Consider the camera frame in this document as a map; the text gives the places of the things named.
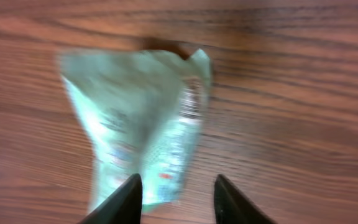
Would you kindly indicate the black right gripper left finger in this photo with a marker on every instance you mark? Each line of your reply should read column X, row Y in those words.
column 123, row 206

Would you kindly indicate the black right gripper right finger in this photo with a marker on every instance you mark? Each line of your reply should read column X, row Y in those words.
column 231, row 206

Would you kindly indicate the teal snack packet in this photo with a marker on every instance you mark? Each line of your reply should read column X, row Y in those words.
column 143, row 113

